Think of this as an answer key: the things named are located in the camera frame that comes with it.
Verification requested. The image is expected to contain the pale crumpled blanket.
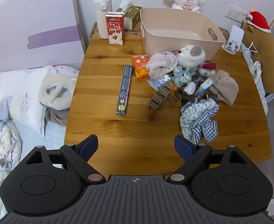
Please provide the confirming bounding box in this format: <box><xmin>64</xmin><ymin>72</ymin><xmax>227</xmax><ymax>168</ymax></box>
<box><xmin>0</xmin><ymin>96</ymin><xmax>23</xmax><ymax>220</ymax></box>

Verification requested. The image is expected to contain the orange packet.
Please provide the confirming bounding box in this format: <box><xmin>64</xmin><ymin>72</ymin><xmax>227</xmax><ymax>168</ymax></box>
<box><xmin>132</xmin><ymin>55</ymin><xmax>150</xmax><ymax>70</ymax></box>

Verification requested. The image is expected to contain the beige plastic basket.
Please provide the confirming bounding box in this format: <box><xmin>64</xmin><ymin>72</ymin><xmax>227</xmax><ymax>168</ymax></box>
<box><xmin>140</xmin><ymin>7</ymin><xmax>226</xmax><ymax>60</ymax></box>

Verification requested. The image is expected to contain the white wall socket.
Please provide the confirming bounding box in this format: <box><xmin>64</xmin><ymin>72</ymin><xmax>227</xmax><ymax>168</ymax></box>
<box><xmin>225</xmin><ymin>4</ymin><xmax>249</xmax><ymax>24</ymax></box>

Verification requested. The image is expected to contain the blue gingham cloth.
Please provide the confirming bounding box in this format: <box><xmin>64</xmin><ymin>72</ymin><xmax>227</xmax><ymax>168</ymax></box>
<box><xmin>179</xmin><ymin>98</ymin><xmax>220</xmax><ymax>145</ymax></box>

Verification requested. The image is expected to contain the blue floral tissue pack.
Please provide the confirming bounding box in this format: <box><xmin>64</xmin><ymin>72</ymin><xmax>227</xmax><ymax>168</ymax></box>
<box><xmin>147</xmin><ymin>74</ymin><xmax>174</xmax><ymax>91</ymax></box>

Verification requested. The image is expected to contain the wooden desktop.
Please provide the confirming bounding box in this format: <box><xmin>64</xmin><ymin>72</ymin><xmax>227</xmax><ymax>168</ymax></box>
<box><xmin>63</xmin><ymin>22</ymin><xmax>273</xmax><ymax>178</ymax></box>

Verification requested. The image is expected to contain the red milk carton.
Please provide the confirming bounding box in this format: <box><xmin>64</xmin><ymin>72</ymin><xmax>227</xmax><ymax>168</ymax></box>
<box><xmin>105</xmin><ymin>12</ymin><xmax>124</xmax><ymax>45</ymax></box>

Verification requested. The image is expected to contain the beige knit hat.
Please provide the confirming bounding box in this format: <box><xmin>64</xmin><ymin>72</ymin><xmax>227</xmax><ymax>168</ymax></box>
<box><xmin>209</xmin><ymin>70</ymin><xmax>239</xmax><ymax>105</ymax></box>

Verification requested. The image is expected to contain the small blue white box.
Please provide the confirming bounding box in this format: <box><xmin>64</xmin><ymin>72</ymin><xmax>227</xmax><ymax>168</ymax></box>
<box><xmin>196</xmin><ymin>78</ymin><xmax>214</xmax><ymax>97</ymax></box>

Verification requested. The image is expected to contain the white grey plush toy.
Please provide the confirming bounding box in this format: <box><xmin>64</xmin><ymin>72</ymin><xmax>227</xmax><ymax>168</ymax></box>
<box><xmin>176</xmin><ymin>44</ymin><xmax>206</xmax><ymax>67</ymax></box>

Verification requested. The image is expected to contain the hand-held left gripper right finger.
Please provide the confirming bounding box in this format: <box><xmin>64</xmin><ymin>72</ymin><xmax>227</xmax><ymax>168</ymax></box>
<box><xmin>168</xmin><ymin>135</ymin><xmax>249</xmax><ymax>184</ymax></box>

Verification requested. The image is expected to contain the pale pink plush towel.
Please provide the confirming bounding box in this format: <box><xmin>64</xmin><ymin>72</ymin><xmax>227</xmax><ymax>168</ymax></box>
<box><xmin>145</xmin><ymin>52</ymin><xmax>178</xmax><ymax>80</ymax></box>

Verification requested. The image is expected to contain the tissue box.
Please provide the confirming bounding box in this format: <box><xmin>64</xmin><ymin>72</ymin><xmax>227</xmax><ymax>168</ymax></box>
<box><xmin>115</xmin><ymin>0</ymin><xmax>143</xmax><ymax>30</ymax></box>

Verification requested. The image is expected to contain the brown plush toy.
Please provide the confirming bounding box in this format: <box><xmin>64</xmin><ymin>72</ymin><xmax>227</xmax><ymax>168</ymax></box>
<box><xmin>242</xmin><ymin>23</ymin><xmax>274</xmax><ymax>94</ymax></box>

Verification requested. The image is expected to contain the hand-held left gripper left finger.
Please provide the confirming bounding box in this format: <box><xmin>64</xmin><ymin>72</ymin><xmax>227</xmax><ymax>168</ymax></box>
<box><xmin>22</xmin><ymin>135</ymin><xmax>106</xmax><ymax>184</ymax></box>

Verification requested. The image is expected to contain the white elephant-print pillow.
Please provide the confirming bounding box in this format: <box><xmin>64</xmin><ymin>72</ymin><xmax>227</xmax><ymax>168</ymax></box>
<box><xmin>0</xmin><ymin>68</ymin><xmax>49</xmax><ymax>138</ymax></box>

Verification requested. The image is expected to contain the white pompom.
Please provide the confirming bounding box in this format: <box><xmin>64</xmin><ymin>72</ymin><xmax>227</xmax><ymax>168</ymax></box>
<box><xmin>183</xmin><ymin>81</ymin><xmax>196</xmax><ymax>95</ymax></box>

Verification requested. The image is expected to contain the white cable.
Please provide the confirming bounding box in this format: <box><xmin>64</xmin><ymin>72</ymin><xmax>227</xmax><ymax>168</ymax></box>
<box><xmin>241</xmin><ymin>41</ymin><xmax>268</xmax><ymax>115</ymax></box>

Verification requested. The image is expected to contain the khaki hair claw clip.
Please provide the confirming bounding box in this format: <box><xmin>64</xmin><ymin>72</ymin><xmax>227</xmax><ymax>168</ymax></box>
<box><xmin>147</xmin><ymin>83</ymin><xmax>174</xmax><ymax>111</ymax></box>

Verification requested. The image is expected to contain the brown hair tie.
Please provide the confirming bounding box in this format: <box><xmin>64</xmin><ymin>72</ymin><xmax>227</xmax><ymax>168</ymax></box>
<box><xmin>168</xmin><ymin>88</ymin><xmax>182</xmax><ymax>106</ymax></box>

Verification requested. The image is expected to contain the white phone stand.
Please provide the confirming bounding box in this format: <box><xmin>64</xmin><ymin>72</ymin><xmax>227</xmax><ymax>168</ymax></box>
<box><xmin>221</xmin><ymin>25</ymin><xmax>245</xmax><ymax>54</ymax></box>

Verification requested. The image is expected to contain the red plush hat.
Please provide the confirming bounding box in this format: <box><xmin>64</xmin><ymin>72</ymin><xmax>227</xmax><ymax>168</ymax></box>
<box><xmin>247</xmin><ymin>10</ymin><xmax>272</xmax><ymax>34</ymax></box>

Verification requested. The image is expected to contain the grey cloth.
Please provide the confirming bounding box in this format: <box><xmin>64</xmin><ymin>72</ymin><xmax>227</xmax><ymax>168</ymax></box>
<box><xmin>45</xmin><ymin>108</ymin><xmax>69</xmax><ymax>127</ymax></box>

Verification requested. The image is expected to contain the green striped scrunchie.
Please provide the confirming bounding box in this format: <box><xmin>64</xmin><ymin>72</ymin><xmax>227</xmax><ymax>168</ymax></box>
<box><xmin>173</xmin><ymin>66</ymin><xmax>198</xmax><ymax>87</ymax></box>

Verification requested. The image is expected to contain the small black card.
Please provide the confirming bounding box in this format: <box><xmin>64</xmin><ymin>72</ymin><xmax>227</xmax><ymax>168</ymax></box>
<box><xmin>205</xmin><ymin>93</ymin><xmax>219</xmax><ymax>103</ymax></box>

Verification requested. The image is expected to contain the long dark star-print box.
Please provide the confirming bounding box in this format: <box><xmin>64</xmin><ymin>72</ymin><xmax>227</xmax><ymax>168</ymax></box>
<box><xmin>115</xmin><ymin>65</ymin><xmax>134</xmax><ymax>116</ymax></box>

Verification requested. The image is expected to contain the white thermos bottle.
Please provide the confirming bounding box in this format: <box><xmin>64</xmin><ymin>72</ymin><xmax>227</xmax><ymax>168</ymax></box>
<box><xmin>93</xmin><ymin>0</ymin><xmax>114</xmax><ymax>39</ymax></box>

